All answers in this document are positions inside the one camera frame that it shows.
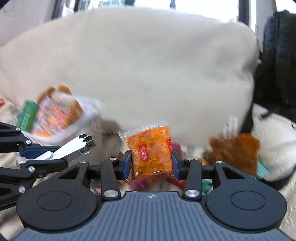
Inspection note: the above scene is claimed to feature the orange sauce packet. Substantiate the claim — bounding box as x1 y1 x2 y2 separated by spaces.
118 121 173 181

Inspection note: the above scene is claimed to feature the white magnifier tool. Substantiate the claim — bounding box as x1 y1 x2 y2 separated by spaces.
16 133 95 165

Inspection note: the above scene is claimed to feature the magenta tall box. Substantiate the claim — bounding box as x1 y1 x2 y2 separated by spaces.
171 141 183 159

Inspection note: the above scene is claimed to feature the striped bed sheet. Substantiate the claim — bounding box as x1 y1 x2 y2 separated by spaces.
0 99 296 239

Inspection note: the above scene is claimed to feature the green box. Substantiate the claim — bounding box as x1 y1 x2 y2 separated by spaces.
17 100 39 133

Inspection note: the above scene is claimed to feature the colourful cartoon pattern box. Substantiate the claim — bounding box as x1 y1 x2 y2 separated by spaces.
31 91 84 138

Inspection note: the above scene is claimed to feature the brown plush dog toy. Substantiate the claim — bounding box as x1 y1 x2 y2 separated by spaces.
202 133 260 176

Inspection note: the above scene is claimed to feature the orange plush toy in basket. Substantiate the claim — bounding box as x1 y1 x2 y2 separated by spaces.
36 85 72 104

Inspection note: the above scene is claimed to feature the white perforated plastic basket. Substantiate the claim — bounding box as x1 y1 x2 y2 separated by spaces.
4 92 121 167

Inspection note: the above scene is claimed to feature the large cream pillow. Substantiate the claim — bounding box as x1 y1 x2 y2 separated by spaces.
1 8 259 147

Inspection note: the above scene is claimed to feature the black backpack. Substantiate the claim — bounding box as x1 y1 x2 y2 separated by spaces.
253 10 295 121

